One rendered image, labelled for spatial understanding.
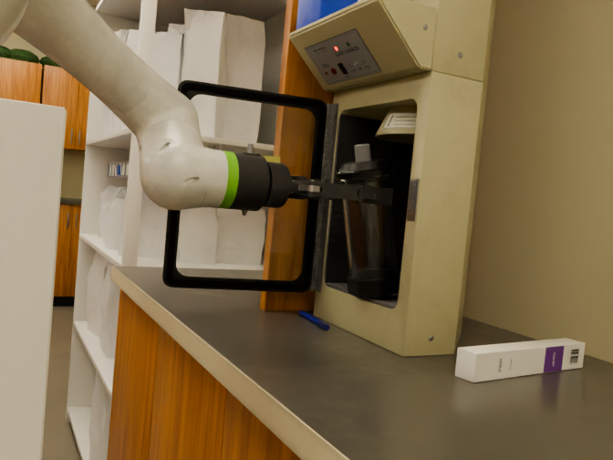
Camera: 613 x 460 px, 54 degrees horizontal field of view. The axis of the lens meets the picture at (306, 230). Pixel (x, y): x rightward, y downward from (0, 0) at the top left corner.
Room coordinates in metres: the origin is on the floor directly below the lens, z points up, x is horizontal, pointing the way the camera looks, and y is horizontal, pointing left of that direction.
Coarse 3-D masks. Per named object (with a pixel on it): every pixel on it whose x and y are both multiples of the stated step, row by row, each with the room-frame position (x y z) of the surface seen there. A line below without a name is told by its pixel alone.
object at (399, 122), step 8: (392, 112) 1.13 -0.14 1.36; (400, 112) 1.11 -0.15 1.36; (408, 112) 1.10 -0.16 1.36; (416, 112) 1.10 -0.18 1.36; (384, 120) 1.15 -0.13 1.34; (392, 120) 1.12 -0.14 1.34; (400, 120) 1.10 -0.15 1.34; (408, 120) 1.09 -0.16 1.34; (384, 128) 1.13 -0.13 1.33; (392, 128) 1.11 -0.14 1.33; (400, 128) 1.10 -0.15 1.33; (408, 128) 1.09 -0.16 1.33; (376, 136) 1.17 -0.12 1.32; (384, 136) 1.21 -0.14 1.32; (392, 136) 1.23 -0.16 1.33; (400, 136) 1.24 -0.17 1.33; (408, 136) 1.24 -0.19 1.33
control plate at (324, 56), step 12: (336, 36) 1.09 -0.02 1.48; (348, 36) 1.06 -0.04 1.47; (312, 48) 1.18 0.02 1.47; (324, 48) 1.15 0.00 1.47; (348, 48) 1.09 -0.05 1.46; (360, 48) 1.06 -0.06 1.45; (312, 60) 1.21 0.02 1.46; (324, 60) 1.18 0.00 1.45; (336, 60) 1.15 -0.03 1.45; (348, 60) 1.12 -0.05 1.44; (360, 60) 1.09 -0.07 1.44; (372, 60) 1.06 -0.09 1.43; (324, 72) 1.21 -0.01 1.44; (348, 72) 1.14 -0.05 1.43; (360, 72) 1.11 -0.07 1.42; (372, 72) 1.09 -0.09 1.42
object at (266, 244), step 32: (224, 128) 1.19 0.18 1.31; (256, 128) 1.21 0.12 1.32; (288, 128) 1.23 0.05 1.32; (288, 160) 1.23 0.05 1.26; (192, 224) 1.18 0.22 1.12; (224, 224) 1.20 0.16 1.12; (256, 224) 1.22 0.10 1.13; (288, 224) 1.24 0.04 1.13; (192, 256) 1.18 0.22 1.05; (224, 256) 1.20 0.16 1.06; (256, 256) 1.22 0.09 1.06; (288, 256) 1.24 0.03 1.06
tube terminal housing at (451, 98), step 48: (432, 0) 1.01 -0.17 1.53; (480, 0) 1.03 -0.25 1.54; (480, 48) 1.04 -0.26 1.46; (336, 96) 1.27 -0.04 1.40; (384, 96) 1.11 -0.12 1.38; (432, 96) 1.00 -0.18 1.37; (480, 96) 1.04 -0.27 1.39; (336, 144) 1.25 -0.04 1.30; (432, 144) 1.00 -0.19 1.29; (480, 144) 1.19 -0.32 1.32; (432, 192) 1.01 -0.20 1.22; (432, 240) 1.01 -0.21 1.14; (432, 288) 1.01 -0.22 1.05; (384, 336) 1.04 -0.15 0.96; (432, 336) 1.02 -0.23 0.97
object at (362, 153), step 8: (360, 144) 1.08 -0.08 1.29; (368, 144) 1.08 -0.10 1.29; (360, 152) 1.08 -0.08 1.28; (368, 152) 1.08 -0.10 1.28; (360, 160) 1.08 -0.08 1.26; (368, 160) 1.08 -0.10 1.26; (376, 160) 1.08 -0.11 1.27; (384, 160) 1.09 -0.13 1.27; (344, 168) 1.08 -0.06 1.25; (352, 168) 1.06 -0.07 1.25; (360, 168) 1.05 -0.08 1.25; (368, 168) 1.05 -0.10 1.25; (376, 168) 1.06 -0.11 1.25
